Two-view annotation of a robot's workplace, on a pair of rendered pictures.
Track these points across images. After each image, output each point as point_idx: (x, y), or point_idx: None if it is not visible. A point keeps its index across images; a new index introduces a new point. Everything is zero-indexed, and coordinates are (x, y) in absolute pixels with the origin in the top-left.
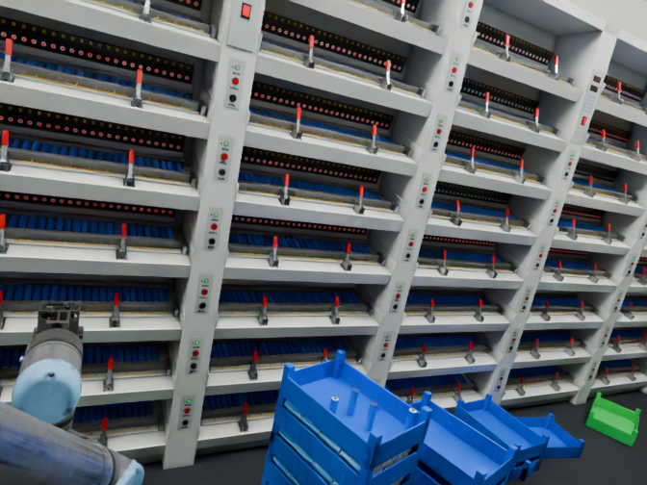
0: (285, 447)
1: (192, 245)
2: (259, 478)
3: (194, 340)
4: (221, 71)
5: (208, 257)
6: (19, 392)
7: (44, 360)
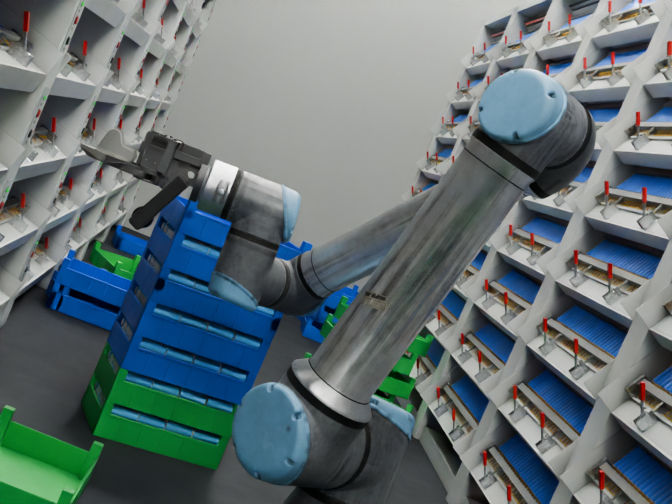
0: (182, 289)
1: (52, 46)
2: (0, 382)
3: (7, 185)
4: None
5: (56, 63)
6: (298, 211)
7: (283, 185)
